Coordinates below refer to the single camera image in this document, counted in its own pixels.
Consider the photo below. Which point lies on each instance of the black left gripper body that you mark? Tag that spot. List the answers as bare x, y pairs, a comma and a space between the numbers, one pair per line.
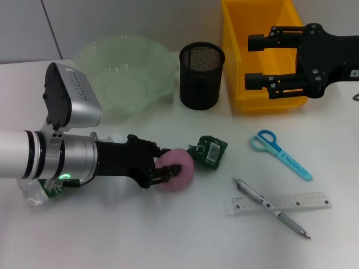
120, 158

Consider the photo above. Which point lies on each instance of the blue scissors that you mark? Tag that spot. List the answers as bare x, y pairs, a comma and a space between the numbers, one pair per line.
291, 164

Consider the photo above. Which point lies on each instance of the translucent green fruit plate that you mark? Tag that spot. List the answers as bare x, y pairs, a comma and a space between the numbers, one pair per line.
131, 73

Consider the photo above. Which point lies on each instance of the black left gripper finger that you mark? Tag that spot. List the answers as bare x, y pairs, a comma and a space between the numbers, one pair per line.
161, 152
166, 173

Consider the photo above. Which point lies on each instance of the clear green-label water bottle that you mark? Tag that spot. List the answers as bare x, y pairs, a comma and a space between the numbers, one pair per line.
33, 193

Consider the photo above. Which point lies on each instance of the transparent plastic ruler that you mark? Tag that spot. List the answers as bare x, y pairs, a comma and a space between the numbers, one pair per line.
308, 203

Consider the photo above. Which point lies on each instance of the yellow plastic bin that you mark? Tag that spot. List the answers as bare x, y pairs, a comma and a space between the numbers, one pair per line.
238, 70

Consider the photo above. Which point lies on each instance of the grey clear pen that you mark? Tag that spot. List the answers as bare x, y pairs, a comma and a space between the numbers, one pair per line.
289, 221

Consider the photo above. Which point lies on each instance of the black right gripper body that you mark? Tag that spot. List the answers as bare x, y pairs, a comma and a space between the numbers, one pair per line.
322, 59

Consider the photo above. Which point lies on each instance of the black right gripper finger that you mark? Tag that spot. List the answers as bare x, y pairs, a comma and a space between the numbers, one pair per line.
259, 42
256, 81

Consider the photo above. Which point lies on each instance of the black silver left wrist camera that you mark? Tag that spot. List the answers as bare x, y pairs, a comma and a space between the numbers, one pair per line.
70, 95

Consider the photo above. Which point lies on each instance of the pink peach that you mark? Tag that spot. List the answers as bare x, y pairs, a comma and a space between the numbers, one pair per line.
183, 162

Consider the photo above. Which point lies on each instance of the black mesh pen holder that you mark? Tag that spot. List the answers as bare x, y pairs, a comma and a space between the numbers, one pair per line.
200, 81

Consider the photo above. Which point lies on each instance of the green plastic wrapper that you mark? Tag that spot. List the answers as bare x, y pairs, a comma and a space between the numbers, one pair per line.
211, 152

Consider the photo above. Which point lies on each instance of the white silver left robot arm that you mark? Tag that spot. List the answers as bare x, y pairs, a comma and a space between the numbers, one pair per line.
16, 154

